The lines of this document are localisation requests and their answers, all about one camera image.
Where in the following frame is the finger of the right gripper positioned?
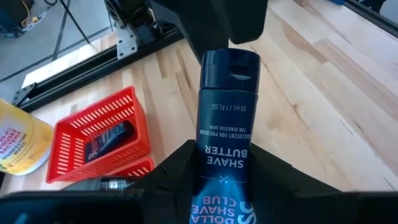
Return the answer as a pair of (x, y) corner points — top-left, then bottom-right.
(228, 0), (269, 45)
(149, 0), (231, 62)

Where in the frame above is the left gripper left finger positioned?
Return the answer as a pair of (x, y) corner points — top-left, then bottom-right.
(132, 139), (198, 224)

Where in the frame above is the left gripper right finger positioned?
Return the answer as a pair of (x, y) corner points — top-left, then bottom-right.
(249, 142), (345, 224)

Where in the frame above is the dark travel toiletry tube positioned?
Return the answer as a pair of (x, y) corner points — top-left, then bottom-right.
(188, 47), (262, 224)
(83, 121), (135, 163)

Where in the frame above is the red plastic basket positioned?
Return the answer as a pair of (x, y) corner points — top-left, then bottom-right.
(107, 156), (156, 187)
(45, 85), (153, 185)

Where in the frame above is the Lysol disinfecting wipes canister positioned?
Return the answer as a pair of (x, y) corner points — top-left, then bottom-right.
(0, 98), (55, 177)

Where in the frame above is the dark equipment box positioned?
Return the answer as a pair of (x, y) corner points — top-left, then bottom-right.
(0, 0), (35, 39)

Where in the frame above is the silver bracket plate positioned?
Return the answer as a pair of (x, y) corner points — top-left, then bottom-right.
(114, 23), (139, 60)

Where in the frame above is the black table frame rail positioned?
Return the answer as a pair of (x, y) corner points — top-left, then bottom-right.
(343, 0), (398, 39)
(11, 28), (185, 113)

